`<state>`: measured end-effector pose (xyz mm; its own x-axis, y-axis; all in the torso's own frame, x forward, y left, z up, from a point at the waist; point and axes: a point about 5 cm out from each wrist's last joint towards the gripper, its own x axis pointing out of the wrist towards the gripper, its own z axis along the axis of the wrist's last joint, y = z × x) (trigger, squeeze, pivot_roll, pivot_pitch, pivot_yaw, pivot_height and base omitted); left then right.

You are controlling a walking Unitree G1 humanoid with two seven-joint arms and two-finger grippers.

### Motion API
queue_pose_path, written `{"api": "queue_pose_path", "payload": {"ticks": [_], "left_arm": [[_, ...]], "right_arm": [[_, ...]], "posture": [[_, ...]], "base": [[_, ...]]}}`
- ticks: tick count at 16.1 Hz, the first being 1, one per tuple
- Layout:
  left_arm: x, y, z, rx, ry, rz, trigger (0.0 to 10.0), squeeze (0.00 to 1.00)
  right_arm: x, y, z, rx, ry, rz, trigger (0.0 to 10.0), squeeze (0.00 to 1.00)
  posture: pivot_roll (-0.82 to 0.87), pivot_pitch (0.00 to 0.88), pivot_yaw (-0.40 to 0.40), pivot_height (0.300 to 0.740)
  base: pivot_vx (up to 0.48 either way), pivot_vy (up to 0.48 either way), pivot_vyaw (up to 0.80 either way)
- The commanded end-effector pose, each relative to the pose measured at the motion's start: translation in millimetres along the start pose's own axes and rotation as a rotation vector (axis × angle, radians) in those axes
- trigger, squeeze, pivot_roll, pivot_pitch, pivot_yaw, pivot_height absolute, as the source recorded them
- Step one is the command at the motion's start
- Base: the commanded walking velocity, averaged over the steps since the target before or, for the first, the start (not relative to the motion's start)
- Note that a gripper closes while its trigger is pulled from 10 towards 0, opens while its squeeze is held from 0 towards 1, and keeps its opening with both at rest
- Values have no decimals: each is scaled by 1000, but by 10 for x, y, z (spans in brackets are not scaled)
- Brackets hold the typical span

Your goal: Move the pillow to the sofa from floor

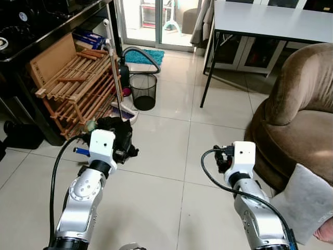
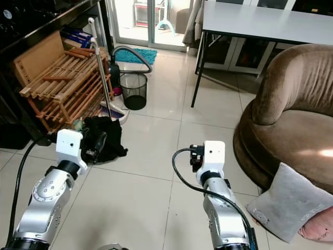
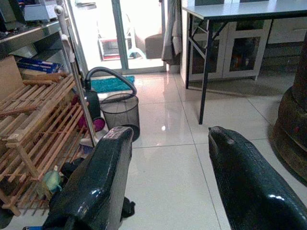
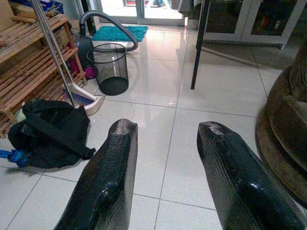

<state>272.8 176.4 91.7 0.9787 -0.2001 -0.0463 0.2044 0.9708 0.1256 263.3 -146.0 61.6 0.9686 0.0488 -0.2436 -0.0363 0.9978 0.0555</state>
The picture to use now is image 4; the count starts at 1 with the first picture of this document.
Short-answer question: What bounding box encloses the black metal table leg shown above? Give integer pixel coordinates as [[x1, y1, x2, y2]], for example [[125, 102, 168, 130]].
[[190, 0, 211, 90]]

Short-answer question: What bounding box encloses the black mesh waste bin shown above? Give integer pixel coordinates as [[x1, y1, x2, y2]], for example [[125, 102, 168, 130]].
[[93, 43, 129, 96]]

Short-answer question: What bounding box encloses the wooden slatted shoe rack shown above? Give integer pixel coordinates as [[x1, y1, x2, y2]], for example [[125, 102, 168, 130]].
[[0, 13, 87, 139]]

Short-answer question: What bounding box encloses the white framed glass door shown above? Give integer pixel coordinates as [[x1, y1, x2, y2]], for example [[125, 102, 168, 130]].
[[95, 0, 190, 26]]

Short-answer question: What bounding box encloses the dark canister vacuum cleaner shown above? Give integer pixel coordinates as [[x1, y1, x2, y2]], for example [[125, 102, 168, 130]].
[[77, 22, 99, 80]]

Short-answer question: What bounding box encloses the white glass door cabinet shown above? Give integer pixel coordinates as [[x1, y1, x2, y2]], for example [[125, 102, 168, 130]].
[[202, 0, 307, 50]]

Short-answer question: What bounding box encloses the black fabric bag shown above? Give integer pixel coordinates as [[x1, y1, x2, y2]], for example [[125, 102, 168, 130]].
[[8, 99, 96, 169]]

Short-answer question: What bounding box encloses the blue folded umbrella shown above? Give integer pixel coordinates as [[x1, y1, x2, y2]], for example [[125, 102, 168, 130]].
[[0, 149, 32, 169]]

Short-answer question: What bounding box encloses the teal shaggy floor mat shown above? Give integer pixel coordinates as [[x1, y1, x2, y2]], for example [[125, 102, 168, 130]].
[[92, 25, 149, 43]]

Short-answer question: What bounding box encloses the metal broom handle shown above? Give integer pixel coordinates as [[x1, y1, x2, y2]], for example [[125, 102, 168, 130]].
[[45, 23, 75, 84]]

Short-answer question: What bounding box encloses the white dustpan with metal handle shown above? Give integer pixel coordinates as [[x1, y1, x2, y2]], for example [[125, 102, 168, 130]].
[[31, 0, 105, 116]]

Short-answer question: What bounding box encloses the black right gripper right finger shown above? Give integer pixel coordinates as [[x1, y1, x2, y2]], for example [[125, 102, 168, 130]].
[[197, 121, 306, 230]]

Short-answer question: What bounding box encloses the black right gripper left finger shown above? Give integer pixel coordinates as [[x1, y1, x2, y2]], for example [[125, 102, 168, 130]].
[[54, 118, 139, 230]]

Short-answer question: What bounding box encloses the grey vacuum hose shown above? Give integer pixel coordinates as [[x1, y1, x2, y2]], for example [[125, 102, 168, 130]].
[[79, 10, 139, 52]]

